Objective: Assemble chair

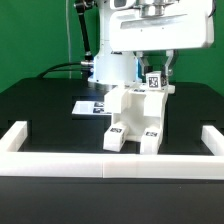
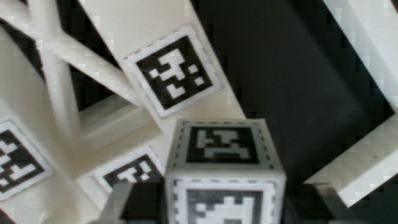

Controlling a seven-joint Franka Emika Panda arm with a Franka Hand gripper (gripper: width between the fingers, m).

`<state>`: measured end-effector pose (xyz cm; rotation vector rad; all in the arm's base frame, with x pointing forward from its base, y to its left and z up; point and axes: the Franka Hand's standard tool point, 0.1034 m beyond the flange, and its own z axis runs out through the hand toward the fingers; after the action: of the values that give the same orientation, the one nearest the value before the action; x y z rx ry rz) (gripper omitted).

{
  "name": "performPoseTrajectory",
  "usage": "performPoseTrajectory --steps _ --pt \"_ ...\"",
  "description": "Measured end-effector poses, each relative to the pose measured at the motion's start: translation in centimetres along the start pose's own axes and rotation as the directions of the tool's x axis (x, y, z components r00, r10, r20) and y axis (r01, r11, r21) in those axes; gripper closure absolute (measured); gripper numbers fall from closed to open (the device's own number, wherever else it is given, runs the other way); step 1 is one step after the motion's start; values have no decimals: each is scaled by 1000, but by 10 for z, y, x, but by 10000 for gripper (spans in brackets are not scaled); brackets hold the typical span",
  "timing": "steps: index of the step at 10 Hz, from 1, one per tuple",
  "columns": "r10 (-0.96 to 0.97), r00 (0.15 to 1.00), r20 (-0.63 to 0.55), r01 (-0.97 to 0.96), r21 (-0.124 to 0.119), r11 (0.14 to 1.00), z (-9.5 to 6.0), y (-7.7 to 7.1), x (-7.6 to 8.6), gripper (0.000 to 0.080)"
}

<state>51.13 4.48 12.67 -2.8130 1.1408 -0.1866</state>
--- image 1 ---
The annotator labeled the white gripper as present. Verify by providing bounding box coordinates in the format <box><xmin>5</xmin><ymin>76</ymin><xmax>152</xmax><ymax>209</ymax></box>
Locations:
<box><xmin>109</xmin><ymin>0</ymin><xmax>215</xmax><ymax>76</ymax></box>

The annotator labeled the white chair back bar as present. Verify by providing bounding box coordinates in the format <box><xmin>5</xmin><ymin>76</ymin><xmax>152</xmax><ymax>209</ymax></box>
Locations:
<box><xmin>143</xmin><ymin>85</ymin><xmax>175</xmax><ymax>117</ymax></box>

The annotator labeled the white chair seat part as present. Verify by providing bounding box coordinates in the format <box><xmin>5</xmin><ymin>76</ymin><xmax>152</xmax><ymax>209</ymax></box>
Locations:
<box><xmin>111</xmin><ymin>89</ymin><xmax>165</xmax><ymax>142</ymax></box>

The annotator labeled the white tag sheet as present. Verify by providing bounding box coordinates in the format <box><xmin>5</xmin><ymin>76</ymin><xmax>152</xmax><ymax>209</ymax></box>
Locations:
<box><xmin>72</xmin><ymin>101</ymin><xmax>109</xmax><ymax>116</ymax></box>

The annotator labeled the black camera stand pole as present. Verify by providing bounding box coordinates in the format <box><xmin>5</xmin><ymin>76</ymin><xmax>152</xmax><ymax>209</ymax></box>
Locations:
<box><xmin>74</xmin><ymin>0</ymin><xmax>94</xmax><ymax>63</ymax></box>

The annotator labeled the black cable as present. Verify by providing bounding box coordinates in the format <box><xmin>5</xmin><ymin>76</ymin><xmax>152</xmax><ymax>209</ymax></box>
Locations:
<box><xmin>36</xmin><ymin>61</ymin><xmax>92</xmax><ymax>79</ymax></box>

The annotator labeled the white U-shaped fence frame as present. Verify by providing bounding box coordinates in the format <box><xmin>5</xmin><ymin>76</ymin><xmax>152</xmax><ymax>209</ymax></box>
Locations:
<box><xmin>0</xmin><ymin>121</ymin><xmax>224</xmax><ymax>180</ymax></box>

